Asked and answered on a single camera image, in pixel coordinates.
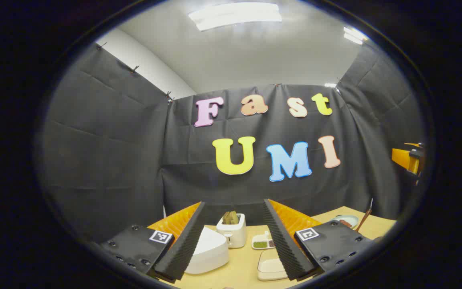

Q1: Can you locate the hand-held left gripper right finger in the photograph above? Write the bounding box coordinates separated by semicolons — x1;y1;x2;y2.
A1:
263;199;376;281

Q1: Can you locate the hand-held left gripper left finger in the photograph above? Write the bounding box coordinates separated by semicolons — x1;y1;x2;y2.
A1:
99;201;207;281

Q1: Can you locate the white rice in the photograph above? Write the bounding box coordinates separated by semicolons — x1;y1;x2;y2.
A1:
260;259;286;277

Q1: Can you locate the white rice cooker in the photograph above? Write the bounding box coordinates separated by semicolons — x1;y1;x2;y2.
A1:
185;227;229;275

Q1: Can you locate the brown wooden spoon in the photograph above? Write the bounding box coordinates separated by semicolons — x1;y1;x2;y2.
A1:
355;208;373;233

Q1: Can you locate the white divided dish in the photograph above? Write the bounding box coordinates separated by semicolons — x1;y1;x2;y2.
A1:
252;232;276;250

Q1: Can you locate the clear plastic box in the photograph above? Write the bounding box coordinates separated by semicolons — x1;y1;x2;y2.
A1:
257;249;288;281

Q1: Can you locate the white toaster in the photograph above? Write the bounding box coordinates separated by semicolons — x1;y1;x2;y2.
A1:
216;213;247;248

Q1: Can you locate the pale green plate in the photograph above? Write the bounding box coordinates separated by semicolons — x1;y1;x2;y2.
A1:
333;215;360;230

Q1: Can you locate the black backdrop cloth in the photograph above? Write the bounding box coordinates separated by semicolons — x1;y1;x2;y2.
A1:
41;40;424;243

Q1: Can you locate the small ceiling light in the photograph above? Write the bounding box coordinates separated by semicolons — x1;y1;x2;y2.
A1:
343;26;370;45

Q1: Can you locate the large ceiling light panel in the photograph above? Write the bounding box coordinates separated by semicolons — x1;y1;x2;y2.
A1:
188;2;282;32

